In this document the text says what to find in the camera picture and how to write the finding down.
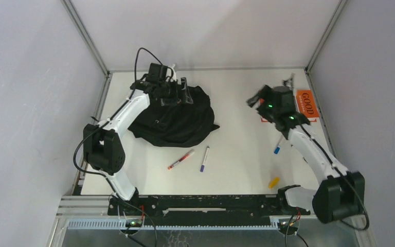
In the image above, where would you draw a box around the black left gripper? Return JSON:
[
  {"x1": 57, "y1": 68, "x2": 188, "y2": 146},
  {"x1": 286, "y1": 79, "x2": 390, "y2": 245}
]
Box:
[{"x1": 159, "y1": 78, "x2": 193, "y2": 106}]

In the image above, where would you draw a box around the black backpack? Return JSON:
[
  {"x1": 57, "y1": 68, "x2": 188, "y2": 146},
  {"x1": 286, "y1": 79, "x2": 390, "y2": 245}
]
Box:
[{"x1": 128, "y1": 86, "x2": 220, "y2": 148}]

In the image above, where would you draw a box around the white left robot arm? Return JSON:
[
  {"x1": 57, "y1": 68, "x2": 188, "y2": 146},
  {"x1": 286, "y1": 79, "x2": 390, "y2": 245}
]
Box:
[{"x1": 80, "y1": 63, "x2": 187, "y2": 215}]

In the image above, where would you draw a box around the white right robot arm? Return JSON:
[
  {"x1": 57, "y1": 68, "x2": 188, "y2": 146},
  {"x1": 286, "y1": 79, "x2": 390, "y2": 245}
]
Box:
[{"x1": 246, "y1": 85, "x2": 368, "y2": 224}]

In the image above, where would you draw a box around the orange book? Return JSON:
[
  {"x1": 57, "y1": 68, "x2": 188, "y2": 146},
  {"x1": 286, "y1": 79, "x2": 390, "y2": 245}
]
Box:
[{"x1": 258, "y1": 88, "x2": 319, "y2": 119}]

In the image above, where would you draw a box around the blue marker pen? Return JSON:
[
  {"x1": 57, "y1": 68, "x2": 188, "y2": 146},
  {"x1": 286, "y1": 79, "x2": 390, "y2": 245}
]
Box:
[{"x1": 274, "y1": 136, "x2": 284, "y2": 154}]

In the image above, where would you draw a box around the red marker pen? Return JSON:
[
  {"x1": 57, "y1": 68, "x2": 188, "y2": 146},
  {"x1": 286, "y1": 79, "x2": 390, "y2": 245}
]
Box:
[{"x1": 167, "y1": 149, "x2": 194, "y2": 170}]

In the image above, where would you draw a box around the purple marker pen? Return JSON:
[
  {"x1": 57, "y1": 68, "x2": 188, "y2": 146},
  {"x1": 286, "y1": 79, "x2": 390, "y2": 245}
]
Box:
[{"x1": 200, "y1": 146, "x2": 210, "y2": 172}]

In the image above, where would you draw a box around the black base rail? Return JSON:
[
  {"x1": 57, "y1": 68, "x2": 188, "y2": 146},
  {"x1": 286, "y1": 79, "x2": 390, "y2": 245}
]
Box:
[{"x1": 107, "y1": 194, "x2": 311, "y2": 228}]

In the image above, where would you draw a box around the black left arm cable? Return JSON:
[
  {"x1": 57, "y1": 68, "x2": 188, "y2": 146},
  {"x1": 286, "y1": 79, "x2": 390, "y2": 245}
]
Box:
[{"x1": 73, "y1": 47, "x2": 178, "y2": 247}]

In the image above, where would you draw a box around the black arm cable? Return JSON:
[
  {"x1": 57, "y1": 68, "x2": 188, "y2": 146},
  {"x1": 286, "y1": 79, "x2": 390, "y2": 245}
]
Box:
[
  {"x1": 73, "y1": 47, "x2": 178, "y2": 247},
  {"x1": 282, "y1": 73, "x2": 370, "y2": 247}
]

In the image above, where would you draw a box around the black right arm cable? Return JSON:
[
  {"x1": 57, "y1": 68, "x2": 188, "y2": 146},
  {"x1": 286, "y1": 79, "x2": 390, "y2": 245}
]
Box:
[{"x1": 282, "y1": 73, "x2": 370, "y2": 247}]

